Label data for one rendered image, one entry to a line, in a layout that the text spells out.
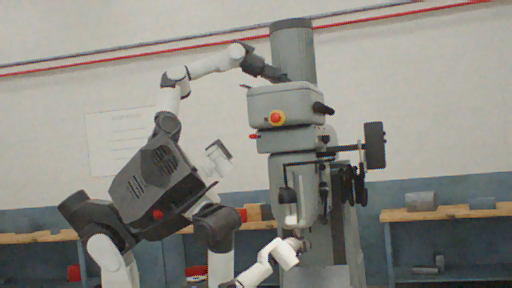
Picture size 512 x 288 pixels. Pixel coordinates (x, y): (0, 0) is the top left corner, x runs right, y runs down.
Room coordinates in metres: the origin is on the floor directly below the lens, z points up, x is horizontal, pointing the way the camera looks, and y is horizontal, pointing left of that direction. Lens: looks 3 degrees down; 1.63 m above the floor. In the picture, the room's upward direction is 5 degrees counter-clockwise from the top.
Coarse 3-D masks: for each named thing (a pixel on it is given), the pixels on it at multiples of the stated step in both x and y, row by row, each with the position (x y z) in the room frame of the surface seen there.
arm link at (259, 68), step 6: (258, 60) 2.26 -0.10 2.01; (264, 60) 2.27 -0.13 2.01; (252, 66) 2.26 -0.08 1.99; (258, 66) 2.26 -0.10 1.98; (264, 66) 2.28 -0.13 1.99; (270, 66) 2.26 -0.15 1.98; (252, 72) 2.27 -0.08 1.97; (258, 72) 2.27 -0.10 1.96; (264, 72) 2.26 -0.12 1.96; (270, 72) 2.26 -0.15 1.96; (276, 72) 2.24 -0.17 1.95; (264, 78) 2.32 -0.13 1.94; (270, 78) 2.27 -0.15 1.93; (276, 78) 2.25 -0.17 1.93
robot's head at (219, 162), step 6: (216, 150) 1.97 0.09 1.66; (210, 156) 1.97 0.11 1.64; (216, 156) 1.97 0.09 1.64; (222, 156) 1.97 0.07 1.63; (216, 162) 1.97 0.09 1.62; (222, 162) 1.96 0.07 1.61; (228, 162) 1.97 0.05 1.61; (210, 168) 1.97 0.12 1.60; (216, 168) 1.97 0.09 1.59; (222, 168) 1.96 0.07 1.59; (228, 168) 1.96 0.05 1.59; (222, 174) 1.97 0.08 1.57
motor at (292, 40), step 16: (272, 32) 2.50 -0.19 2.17; (288, 32) 2.45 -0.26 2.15; (304, 32) 2.46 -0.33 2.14; (272, 48) 2.52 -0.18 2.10; (288, 48) 2.45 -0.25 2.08; (304, 48) 2.46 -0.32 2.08; (272, 64) 2.54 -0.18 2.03; (288, 64) 2.46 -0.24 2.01; (304, 64) 2.46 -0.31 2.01; (304, 80) 2.45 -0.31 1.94
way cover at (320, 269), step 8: (288, 272) 2.68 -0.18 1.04; (296, 272) 2.67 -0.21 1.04; (304, 272) 2.66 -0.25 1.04; (312, 272) 2.65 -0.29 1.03; (320, 272) 2.64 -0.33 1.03; (328, 272) 2.62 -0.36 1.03; (336, 272) 2.61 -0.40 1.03; (344, 272) 2.60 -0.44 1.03; (288, 280) 2.66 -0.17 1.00; (296, 280) 2.65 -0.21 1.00; (304, 280) 2.64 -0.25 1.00; (312, 280) 2.63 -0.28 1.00; (320, 280) 2.62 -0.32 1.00; (328, 280) 2.61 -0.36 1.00; (336, 280) 2.60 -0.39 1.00; (344, 280) 2.59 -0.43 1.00
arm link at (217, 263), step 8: (208, 256) 1.89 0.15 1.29; (216, 256) 1.86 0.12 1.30; (224, 256) 1.86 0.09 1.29; (232, 256) 1.89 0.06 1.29; (208, 264) 1.91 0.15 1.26; (216, 264) 1.87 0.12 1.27; (224, 264) 1.87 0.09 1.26; (232, 264) 1.90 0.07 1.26; (208, 272) 1.92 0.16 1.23; (216, 272) 1.88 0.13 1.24; (224, 272) 1.88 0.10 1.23; (232, 272) 1.91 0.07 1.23; (208, 280) 1.93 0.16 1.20; (216, 280) 1.89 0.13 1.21; (224, 280) 1.89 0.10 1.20; (232, 280) 1.92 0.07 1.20
